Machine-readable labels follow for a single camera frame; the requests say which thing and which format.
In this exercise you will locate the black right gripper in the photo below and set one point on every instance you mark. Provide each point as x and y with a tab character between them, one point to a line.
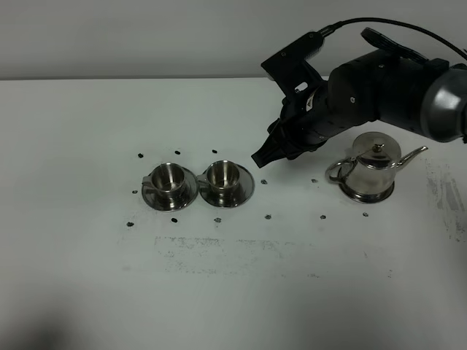
301	127

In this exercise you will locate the stainless steel teapot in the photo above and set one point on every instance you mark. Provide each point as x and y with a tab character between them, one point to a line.
374	157

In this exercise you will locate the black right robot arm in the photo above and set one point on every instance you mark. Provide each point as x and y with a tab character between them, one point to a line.
393	84

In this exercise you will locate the teapot steel saucer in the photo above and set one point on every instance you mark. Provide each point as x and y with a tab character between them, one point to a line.
366	191

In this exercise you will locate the right steel teacup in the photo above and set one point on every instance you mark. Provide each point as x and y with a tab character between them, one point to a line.
221	176

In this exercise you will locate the steel teacup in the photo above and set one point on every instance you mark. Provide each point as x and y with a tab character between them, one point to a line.
167	178
221	176

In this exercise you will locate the right steel saucer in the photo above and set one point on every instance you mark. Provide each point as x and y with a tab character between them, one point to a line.
232	199

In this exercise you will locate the left steel teacup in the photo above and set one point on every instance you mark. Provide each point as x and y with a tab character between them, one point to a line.
167	178

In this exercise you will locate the left steel saucer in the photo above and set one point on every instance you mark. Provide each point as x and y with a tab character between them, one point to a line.
175	201

